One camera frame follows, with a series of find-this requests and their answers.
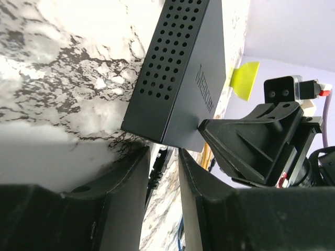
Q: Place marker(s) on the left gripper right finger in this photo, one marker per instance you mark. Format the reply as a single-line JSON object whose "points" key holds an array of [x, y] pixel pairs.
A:
{"points": [[219, 217]]}

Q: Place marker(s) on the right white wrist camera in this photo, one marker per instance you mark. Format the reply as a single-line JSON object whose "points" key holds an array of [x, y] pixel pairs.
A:
{"points": [[294, 88]]}

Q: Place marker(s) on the green bowl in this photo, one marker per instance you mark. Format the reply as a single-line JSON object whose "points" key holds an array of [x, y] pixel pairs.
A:
{"points": [[243, 79]]}

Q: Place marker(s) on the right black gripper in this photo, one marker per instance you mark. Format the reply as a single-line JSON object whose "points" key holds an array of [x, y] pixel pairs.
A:
{"points": [[249, 148]]}

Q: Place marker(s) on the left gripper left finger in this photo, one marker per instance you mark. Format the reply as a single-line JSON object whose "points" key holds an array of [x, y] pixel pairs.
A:
{"points": [[104, 214]]}

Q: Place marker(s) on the black network switch box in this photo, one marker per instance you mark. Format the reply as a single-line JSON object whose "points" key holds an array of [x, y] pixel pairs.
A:
{"points": [[182, 75]]}

